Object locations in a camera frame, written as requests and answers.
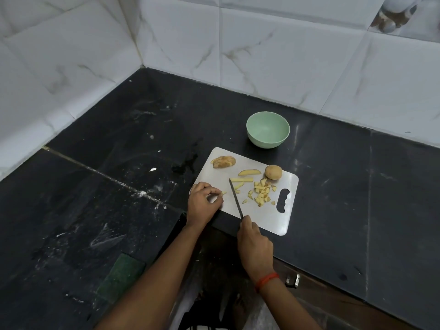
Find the person's left hand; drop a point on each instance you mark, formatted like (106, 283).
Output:
(201, 207)

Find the person's right hand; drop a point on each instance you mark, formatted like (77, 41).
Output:
(254, 250)

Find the person's left thumb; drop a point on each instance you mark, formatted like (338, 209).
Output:
(217, 204)

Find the person's right thumb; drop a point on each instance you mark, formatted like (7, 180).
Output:
(255, 228)

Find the steel kitchen knife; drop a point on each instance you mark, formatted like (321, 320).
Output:
(236, 199)

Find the person's right forearm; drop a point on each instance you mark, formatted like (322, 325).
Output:
(283, 305)

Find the person's left forearm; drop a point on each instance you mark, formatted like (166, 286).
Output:
(154, 281)

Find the white plastic cutting board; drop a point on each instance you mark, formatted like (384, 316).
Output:
(261, 216)

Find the thick peeled potato strip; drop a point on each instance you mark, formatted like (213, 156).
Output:
(239, 185)

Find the long peeled potato strip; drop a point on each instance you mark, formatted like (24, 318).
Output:
(237, 179)

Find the pile of diced potato cubes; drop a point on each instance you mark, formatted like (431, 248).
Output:
(261, 195)

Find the sliced potato half with skin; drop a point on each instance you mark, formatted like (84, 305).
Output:
(223, 162)

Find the potato wedge with skin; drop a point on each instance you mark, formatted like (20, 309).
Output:
(249, 172)

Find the orange wrist thread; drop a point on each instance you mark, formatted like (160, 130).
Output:
(266, 280)

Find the round potato piece with skin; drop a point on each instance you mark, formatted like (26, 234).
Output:
(273, 172)

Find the light green bowl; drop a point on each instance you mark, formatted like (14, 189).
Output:
(268, 130)

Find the brown wooden cabinet front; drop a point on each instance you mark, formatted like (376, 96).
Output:
(330, 305)

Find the green scrub pad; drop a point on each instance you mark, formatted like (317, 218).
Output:
(120, 278)

